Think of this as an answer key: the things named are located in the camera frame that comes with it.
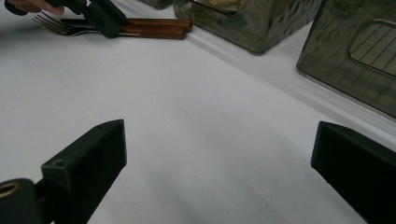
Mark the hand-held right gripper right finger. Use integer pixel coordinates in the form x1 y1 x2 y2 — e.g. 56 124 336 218
310 120 396 224

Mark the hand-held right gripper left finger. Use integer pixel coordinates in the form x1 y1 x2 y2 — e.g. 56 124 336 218
41 119 128 224

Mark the smoky transparent plastic bin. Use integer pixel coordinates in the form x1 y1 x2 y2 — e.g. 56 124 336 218
172 0 323 56
136 0 174 10
295 0 396 120

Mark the wooden-handled steel fork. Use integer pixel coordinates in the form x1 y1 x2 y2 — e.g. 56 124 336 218
32 10 189 41

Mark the wooden-handled steel knife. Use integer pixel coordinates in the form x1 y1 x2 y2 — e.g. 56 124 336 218
60 17 194 33

